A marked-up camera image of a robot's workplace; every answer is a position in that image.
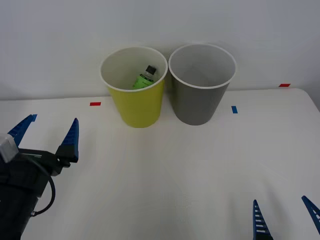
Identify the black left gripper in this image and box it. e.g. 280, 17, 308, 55
0, 114, 80, 199

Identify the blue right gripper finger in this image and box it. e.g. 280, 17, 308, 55
301, 195, 320, 229
251, 199, 274, 240

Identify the green label plastic bottle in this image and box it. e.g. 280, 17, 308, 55
131, 64, 158, 90

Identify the yellow-green plastic bin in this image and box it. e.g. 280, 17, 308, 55
99, 46, 169, 129

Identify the grey plastic bin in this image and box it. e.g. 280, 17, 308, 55
167, 43, 238, 126

